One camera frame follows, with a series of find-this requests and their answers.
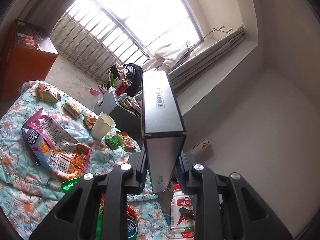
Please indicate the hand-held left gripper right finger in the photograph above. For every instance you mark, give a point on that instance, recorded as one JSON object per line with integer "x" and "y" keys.
{"x": 181, "y": 177}

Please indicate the pink plastic cup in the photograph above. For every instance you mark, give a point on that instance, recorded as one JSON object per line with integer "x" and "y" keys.
{"x": 94, "y": 92}

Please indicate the cracker pack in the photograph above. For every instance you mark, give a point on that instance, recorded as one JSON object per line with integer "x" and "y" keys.
{"x": 72, "y": 108}

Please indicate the long silver box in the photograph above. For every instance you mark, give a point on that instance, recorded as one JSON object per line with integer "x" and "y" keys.
{"x": 160, "y": 130}

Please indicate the grey cabinet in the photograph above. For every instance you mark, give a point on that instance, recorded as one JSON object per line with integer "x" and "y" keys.
{"x": 107, "y": 102}

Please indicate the metal window railing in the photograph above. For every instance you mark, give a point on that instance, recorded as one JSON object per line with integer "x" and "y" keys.
{"x": 100, "y": 37}

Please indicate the pink and orange snack bag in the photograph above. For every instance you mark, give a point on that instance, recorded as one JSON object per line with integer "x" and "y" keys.
{"x": 55, "y": 142}

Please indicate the white paper cup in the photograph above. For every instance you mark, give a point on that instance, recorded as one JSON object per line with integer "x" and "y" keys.
{"x": 101, "y": 126}

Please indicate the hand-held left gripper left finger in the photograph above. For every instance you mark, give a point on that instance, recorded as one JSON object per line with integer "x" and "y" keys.
{"x": 143, "y": 177}

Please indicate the white cloth on sill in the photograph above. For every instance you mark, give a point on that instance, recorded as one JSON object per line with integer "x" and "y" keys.
{"x": 170, "y": 55}

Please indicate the small orange snack packet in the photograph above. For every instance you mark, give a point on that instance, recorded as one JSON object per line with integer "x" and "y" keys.
{"x": 90, "y": 122}

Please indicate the white strawberry milk bottle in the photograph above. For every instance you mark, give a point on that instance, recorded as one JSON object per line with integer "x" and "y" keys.
{"x": 180, "y": 205}

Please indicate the grey curtain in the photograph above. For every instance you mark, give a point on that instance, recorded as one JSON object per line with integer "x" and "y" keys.
{"x": 50, "y": 2}
{"x": 212, "y": 55}

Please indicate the green snack packet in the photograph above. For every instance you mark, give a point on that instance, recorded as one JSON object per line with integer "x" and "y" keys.
{"x": 111, "y": 142}

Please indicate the floral quilt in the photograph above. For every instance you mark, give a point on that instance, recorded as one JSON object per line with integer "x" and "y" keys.
{"x": 20, "y": 192}

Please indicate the red thermos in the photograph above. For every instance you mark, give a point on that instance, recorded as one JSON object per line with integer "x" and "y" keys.
{"x": 122, "y": 87}

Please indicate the green and red snack bag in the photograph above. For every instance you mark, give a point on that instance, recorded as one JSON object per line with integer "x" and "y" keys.
{"x": 132, "y": 226}

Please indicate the orange cardboard box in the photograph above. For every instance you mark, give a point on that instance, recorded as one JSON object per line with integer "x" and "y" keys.
{"x": 27, "y": 62}

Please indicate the yellow and orange snack packet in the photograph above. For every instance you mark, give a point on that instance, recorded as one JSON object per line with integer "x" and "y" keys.
{"x": 126, "y": 141}

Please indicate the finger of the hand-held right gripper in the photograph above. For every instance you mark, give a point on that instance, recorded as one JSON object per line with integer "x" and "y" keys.
{"x": 191, "y": 215}

